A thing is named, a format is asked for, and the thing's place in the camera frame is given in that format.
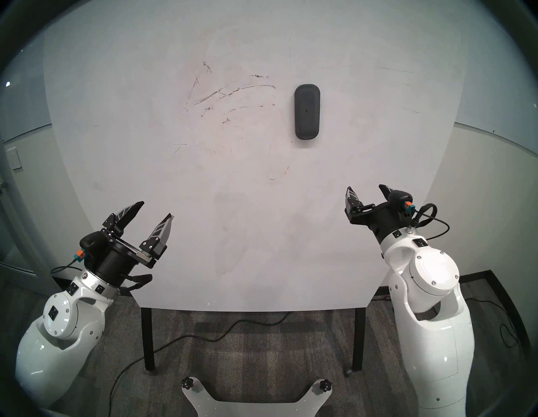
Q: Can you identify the large white whiteboard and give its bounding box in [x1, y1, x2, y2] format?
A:
[44, 0, 468, 311]

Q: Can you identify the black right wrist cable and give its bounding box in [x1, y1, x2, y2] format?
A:
[409, 203, 451, 241]

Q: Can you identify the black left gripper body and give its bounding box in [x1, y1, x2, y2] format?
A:
[84, 229, 158, 285]

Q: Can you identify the black table leg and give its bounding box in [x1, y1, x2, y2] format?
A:
[345, 307, 366, 376]
[141, 307, 156, 372]

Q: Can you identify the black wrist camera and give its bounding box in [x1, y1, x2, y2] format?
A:
[71, 232, 111, 262]
[389, 190, 415, 216]

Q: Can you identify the looped black floor cable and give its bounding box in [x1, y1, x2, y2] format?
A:
[462, 294, 522, 347]

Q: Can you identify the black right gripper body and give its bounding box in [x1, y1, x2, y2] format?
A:
[351, 203, 415, 244]

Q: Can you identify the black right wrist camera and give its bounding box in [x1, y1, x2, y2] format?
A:
[389, 190, 415, 216]

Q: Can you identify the glass door with grey frame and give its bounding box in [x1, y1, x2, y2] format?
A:
[0, 139, 68, 300]

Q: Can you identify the thin black left wrist cable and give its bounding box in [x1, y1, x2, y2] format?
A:
[50, 259, 82, 274]

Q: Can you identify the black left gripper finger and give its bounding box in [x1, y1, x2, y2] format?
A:
[139, 214, 174, 260]
[102, 201, 145, 237]

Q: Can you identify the wall glass board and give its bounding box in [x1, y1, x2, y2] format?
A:
[453, 55, 538, 160]
[0, 46, 54, 141]

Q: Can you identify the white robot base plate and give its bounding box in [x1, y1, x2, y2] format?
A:
[181, 377, 332, 417]

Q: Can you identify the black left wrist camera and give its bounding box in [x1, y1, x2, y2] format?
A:
[71, 232, 111, 262]

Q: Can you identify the black floor cable under board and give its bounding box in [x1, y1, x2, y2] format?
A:
[107, 311, 291, 410]

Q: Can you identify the black sleeved gripper cable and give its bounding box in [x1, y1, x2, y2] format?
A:
[118, 273, 153, 295]

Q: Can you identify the dark grey whiteboard eraser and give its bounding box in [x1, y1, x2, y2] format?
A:
[294, 84, 322, 140]

